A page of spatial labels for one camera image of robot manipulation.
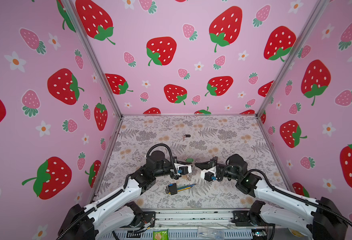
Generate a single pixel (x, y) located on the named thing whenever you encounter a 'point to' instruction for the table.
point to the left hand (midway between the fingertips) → (190, 161)
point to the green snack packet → (160, 235)
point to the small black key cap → (187, 135)
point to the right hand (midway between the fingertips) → (196, 160)
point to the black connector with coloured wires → (172, 189)
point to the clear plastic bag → (216, 233)
